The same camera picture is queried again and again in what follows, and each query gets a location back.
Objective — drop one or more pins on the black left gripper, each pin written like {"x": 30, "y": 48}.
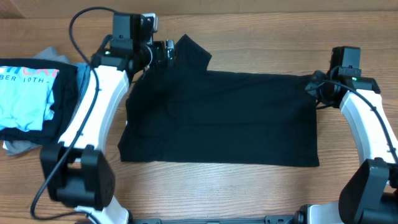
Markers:
{"x": 161, "y": 61}

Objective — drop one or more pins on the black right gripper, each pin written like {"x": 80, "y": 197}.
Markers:
{"x": 315, "y": 88}

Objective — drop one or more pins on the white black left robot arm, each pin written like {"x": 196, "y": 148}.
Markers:
{"x": 76, "y": 171}

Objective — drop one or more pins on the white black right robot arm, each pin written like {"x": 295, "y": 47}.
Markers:
{"x": 363, "y": 199}

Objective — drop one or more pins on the folded blue shirt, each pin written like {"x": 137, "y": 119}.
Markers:
{"x": 82, "y": 77}

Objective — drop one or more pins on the folded black printed t-shirt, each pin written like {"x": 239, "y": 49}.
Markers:
{"x": 38, "y": 98}

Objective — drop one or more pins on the folded grey shirt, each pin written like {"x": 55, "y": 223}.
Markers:
{"x": 14, "y": 148}

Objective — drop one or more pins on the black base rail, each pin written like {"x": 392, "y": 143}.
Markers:
{"x": 268, "y": 219}

